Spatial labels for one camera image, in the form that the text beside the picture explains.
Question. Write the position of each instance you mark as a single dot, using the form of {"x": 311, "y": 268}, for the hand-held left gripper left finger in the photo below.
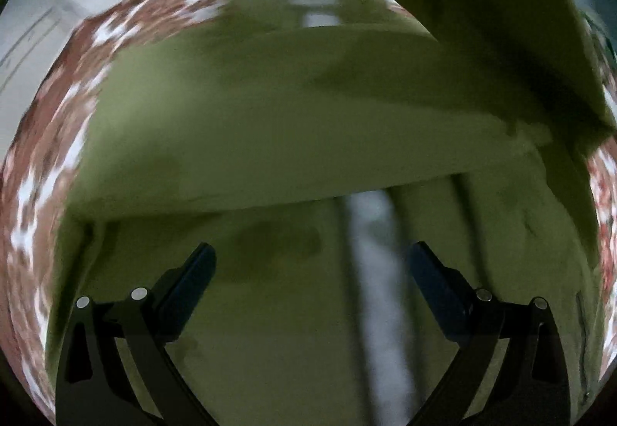
{"x": 192, "y": 284}

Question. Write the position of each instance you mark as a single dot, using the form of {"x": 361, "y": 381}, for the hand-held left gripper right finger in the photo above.
{"x": 436, "y": 286}

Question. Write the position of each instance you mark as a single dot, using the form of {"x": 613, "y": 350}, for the green garment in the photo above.
{"x": 289, "y": 117}

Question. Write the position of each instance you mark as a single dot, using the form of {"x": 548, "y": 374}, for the floral printed blanket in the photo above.
{"x": 43, "y": 214}

